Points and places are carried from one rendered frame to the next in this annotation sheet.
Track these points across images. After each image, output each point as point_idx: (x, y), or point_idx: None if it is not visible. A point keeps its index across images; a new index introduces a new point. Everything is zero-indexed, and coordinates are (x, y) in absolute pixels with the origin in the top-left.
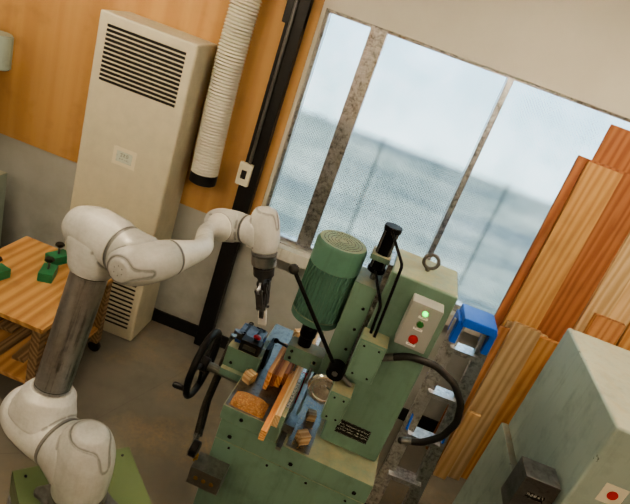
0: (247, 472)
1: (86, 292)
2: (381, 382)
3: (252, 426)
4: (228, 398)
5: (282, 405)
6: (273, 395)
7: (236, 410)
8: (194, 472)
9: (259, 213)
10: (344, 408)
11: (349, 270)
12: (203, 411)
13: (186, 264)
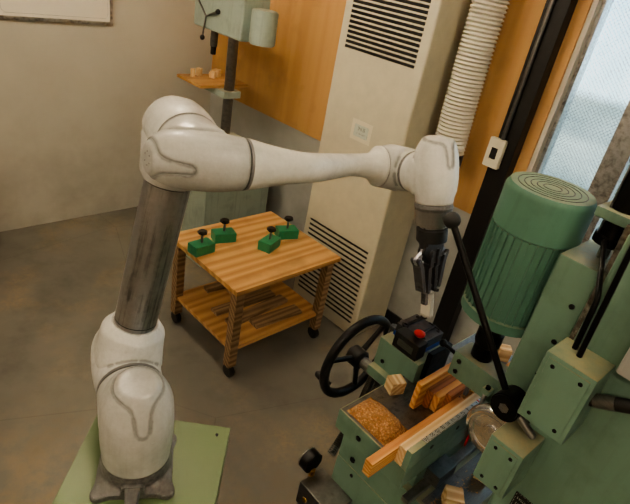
0: None
1: (153, 202)
2: (594, 449)
3: (371, 453)
4: (351, 403)
5: (418, 436)
6: (421, 420)
7: (353, 422)
8: (303, 491)
9: (424, 141)
10: (511, 472)
11: (551, 233)
12: None
13: (259, 173)
